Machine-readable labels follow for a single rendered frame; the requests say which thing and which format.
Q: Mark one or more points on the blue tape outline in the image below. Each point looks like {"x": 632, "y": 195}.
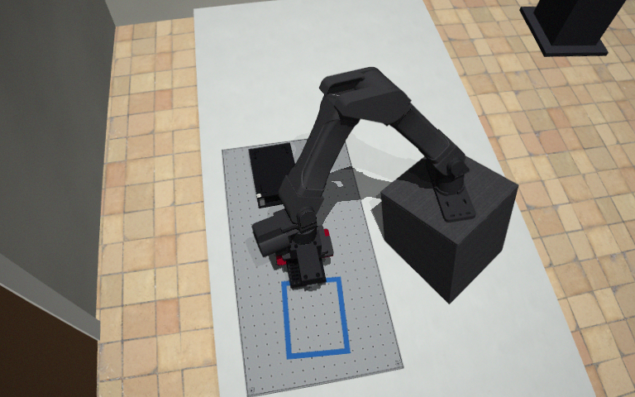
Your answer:
{"x": 291, "y": 355}

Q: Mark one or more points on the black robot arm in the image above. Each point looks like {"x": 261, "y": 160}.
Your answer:
{"x": 301, "y": 190}

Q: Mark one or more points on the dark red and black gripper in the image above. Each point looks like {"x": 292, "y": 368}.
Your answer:
{"x": 326, "y": 251}

